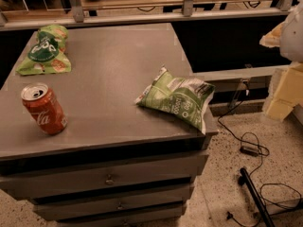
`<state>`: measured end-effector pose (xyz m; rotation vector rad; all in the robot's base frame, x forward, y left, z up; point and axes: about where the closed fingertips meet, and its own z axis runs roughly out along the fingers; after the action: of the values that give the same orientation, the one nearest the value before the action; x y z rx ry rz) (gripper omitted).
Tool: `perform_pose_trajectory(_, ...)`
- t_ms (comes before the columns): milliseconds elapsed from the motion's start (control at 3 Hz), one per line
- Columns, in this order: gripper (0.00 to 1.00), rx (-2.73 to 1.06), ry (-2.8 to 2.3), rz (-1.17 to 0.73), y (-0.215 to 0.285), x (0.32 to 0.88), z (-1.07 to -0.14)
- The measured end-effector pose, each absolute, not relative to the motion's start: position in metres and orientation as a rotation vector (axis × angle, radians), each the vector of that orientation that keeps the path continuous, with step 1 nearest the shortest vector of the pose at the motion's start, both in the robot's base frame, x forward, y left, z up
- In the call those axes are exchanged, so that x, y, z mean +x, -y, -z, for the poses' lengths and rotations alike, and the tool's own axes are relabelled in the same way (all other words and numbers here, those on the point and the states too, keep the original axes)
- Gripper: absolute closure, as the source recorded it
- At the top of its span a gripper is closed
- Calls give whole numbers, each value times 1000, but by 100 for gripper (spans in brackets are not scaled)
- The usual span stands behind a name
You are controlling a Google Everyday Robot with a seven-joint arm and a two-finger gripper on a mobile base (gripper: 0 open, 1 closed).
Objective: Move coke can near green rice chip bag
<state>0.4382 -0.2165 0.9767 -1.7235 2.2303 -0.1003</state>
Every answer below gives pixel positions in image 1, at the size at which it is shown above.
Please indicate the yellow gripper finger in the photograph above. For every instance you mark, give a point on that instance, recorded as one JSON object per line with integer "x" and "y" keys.
{"x": 272, "y": 38}
{"x": 285, "y": 92}

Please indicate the orange coke can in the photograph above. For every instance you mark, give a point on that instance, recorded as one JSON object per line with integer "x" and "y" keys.
{"x": 41, "y": 102}

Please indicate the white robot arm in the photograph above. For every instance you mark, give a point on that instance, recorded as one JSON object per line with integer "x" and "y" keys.
{"x": 291, "y": 39}

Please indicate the green white snack bag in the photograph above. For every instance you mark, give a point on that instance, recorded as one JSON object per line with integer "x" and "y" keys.
{"x": 187, "y": 99}

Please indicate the green rice chip bag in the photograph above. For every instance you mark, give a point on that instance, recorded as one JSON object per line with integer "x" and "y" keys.
{"x": 47, "y": 55}

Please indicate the black power adapter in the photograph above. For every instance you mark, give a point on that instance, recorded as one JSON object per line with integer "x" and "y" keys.
{"x": 249, "y": 151}

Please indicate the black stand leg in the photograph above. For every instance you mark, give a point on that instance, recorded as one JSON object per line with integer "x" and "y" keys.
{"x": 245, "y": 178}

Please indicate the bottom drawer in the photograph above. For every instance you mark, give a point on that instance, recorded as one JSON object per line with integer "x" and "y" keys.
{"x": 128, "y": 219}

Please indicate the middle drawer with knob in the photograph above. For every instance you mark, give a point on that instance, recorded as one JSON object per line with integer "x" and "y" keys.
{"x": 115, "y": 202}

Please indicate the drawer with knob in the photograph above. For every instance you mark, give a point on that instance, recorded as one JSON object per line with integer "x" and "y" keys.
{"x": 115, "y": 202}
{"x": 75, "y": 179}

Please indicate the grey drawer cabinet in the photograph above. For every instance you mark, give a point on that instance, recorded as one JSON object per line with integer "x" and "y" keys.
{"x": 111, "y": 67}

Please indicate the top drawer with knob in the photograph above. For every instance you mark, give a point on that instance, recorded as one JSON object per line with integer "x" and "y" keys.
{"x": 75, "y": 179}

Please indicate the metal railing frame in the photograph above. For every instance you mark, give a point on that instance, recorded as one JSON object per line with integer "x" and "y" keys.
{"x": 32, "y": 14}

